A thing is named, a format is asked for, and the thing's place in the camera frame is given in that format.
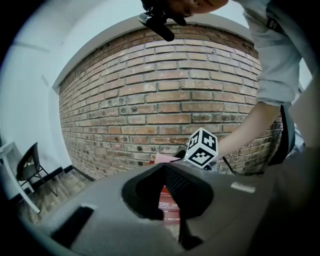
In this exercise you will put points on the person's face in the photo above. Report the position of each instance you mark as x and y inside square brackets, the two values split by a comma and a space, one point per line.
[200, 6]

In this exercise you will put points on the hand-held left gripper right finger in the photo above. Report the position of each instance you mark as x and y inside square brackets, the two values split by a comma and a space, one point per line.
[237, 217]

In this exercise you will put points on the red fire extinguisher box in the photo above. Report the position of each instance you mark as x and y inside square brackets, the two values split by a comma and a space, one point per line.
[171, 207]

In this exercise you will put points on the person's right forearm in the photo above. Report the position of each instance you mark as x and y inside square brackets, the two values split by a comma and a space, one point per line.
[250, 130]

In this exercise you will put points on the black folding chair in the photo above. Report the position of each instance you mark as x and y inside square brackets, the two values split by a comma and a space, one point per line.
[27, 170]

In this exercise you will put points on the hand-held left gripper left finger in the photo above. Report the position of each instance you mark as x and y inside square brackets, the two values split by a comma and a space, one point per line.
[100, 220]

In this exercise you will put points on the black head-mounted camera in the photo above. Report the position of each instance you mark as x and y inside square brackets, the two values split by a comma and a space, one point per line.
[160, 25]

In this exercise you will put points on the light grey shirt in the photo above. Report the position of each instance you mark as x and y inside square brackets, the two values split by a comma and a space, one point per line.
[275, 62]

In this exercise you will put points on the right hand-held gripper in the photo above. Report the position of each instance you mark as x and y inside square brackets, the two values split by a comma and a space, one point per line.
[202, 150]

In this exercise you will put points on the pink cloth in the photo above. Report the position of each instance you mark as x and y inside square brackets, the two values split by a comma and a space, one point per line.
[163, 158]

